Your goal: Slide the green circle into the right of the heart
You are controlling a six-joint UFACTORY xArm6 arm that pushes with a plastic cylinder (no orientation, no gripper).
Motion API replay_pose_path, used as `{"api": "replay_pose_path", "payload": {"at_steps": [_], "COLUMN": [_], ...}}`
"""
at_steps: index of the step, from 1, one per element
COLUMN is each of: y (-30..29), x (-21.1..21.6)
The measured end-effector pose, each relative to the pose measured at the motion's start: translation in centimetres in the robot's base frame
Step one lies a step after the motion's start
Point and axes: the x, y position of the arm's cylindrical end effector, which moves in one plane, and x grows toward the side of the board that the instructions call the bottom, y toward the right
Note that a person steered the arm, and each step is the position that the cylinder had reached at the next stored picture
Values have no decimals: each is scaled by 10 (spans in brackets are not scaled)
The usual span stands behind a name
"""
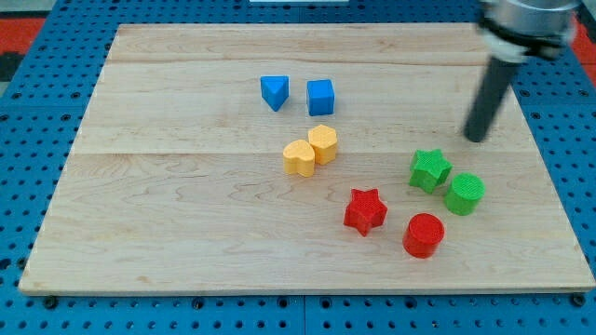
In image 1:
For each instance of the yellow heart block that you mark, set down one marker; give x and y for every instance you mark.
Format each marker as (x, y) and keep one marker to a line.
(299, 158)

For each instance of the yellow hexagon block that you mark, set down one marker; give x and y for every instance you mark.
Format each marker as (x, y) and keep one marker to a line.
(323, 140)

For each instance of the blue cube block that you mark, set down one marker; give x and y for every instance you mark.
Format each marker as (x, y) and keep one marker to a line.
(320, 97)

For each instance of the red star block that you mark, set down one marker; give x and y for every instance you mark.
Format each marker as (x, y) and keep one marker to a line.
(365, 211)

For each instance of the blue triangle block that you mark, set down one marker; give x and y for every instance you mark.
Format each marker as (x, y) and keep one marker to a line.
(275, 89)

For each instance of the wooden board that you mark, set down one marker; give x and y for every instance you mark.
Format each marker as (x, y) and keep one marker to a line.
(175, 185)

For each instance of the green star block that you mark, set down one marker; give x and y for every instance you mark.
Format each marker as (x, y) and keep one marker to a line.
(429, 170)

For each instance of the red cylinder block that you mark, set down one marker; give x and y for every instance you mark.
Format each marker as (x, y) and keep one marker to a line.
(423, 235)

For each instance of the green cylinder block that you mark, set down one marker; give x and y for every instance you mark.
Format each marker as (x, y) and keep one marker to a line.
(464, 194)

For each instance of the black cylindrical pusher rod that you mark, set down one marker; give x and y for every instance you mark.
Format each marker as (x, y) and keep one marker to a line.
(492, 90)

